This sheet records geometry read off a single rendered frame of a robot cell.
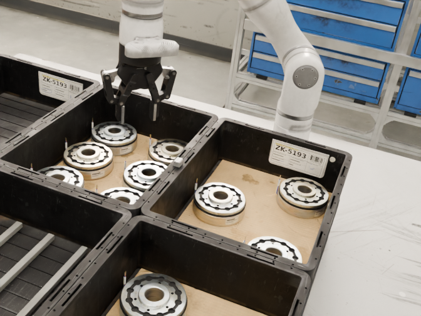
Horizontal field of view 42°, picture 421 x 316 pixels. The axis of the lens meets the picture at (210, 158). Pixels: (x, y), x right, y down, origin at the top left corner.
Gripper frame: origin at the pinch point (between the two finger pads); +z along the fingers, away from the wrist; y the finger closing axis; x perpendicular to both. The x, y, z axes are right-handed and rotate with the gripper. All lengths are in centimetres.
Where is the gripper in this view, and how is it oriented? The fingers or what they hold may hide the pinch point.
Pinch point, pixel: (137, 113)
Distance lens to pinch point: 104.1
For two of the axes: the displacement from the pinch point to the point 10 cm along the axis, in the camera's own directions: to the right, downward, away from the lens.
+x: 4.0, 5.2, -7.5
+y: -9.1, 1.2, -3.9
